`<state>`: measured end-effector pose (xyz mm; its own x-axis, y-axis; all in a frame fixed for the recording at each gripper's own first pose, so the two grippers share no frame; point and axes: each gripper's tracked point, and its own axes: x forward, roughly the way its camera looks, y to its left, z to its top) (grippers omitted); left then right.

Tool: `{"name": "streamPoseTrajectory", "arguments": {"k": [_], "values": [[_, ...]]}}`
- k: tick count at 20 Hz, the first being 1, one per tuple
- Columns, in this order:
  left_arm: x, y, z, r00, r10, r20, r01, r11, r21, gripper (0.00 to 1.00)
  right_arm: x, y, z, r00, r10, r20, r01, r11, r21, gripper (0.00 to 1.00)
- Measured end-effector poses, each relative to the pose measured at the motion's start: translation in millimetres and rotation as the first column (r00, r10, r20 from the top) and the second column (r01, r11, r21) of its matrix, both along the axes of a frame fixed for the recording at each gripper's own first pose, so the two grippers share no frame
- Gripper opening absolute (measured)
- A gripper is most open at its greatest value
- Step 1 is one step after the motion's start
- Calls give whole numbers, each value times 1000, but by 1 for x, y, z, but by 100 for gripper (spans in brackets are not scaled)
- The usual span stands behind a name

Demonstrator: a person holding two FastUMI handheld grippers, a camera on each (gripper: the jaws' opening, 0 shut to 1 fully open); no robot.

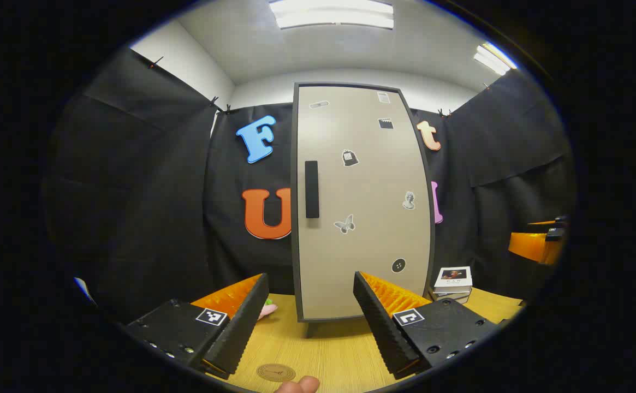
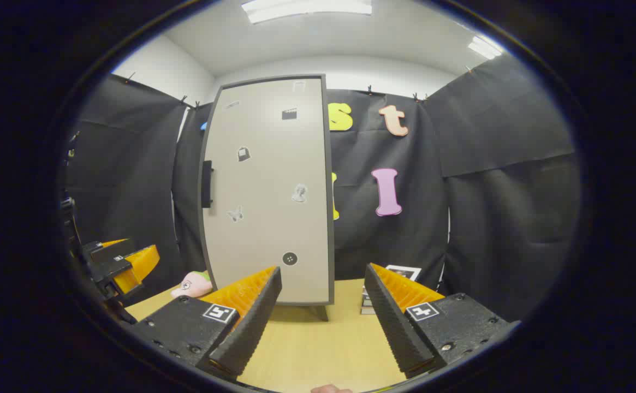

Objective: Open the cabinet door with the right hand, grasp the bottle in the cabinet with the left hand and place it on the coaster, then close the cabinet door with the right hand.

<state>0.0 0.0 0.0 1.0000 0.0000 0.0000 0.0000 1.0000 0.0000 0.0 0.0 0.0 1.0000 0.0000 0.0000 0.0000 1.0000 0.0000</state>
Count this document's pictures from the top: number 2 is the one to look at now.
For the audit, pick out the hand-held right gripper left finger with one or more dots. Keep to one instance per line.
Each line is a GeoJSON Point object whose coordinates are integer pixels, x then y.
{"type": "Point", "coordinates": [247, 333]}

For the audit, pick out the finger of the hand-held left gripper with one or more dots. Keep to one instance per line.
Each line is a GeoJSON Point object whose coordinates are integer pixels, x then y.
{"type": "Point", "coordinates": [140, 265]}
{"type": "Point", "coordinates": [111, 250]}

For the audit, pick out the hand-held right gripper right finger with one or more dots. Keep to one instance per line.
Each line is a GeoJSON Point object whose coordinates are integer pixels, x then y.
{"type": "Point", "coordinates": [391, 322]}

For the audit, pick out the beige cabinet door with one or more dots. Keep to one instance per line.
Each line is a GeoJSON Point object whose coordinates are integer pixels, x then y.
{"type": "Point", "coordinates": [268, 180]}

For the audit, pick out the pink plush toy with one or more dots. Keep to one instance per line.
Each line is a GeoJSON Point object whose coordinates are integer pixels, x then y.
{"type": "Point", "coordinates": [192, 285]}

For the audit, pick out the black backdrop cloth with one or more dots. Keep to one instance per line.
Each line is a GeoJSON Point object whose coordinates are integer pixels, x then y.
{"type": "Point", "coordinates": [492, 218]}

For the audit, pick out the ceiling light panel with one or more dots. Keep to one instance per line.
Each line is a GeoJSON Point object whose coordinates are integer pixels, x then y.
{"type": "Point", "coordinates": [484, 48]}

